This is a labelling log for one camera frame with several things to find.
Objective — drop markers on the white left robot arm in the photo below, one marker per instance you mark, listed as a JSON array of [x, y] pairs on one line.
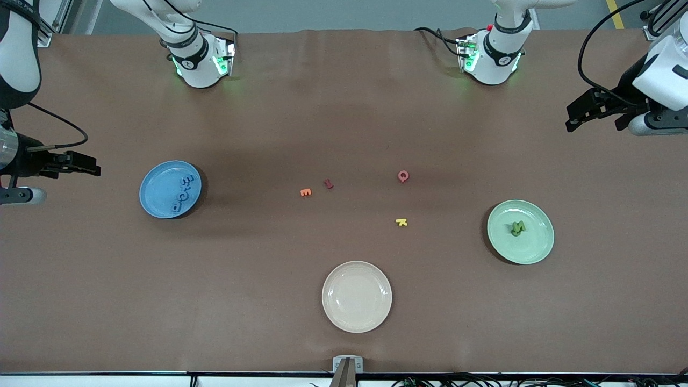
[[497, 54]]

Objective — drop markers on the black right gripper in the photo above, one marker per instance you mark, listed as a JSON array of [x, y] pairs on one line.
[[25, 160]]

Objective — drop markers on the brown table mat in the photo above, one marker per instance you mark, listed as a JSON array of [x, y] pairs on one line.
[[269, 258]]

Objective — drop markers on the aluminium frame profile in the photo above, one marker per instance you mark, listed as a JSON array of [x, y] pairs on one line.
[[650, 32], [47, 38]]

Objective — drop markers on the grey metal bracket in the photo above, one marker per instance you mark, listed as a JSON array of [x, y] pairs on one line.
[[359, 365]]

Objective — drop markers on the pink foam letter Q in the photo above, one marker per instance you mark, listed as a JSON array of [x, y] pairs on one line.
[[403, 176]]

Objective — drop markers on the green foam letter N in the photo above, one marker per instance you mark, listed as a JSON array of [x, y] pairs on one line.
[[519, 225]]

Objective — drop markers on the light green plate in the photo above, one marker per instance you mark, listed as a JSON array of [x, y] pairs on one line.
[[537, 244]]

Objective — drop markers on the grey camera stand pole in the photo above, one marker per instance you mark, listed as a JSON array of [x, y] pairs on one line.
[[345, 376]]

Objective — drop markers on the dark red foam letter I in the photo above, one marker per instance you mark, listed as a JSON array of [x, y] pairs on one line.
[[328, 184]]

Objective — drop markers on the blue plate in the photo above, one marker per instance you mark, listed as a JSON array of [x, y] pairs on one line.
[[158, 185]]

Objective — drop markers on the beige plate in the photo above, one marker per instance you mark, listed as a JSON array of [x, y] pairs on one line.
[[357, 296]]

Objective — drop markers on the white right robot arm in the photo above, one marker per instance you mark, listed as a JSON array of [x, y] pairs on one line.
[[193, 59]]

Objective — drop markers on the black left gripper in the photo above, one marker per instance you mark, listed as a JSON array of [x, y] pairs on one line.
[[626, 84]]

